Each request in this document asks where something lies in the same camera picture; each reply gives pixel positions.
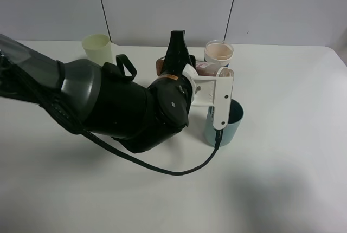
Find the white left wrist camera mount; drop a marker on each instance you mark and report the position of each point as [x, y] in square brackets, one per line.
[211, 91]

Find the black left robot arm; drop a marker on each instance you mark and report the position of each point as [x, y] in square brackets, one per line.
[84, 96]

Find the teal plastic cup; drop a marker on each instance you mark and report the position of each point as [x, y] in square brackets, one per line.
[235, 116]

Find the blue sleeve paper cup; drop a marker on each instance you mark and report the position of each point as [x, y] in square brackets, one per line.
[220, 52]

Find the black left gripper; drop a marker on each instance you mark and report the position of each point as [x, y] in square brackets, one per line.
[172, 64]

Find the pink label drink bottle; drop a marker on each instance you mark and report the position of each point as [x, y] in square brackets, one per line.
[212, 69]

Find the pale green plastic cup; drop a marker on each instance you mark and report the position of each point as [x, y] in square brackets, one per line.
[98, 48]

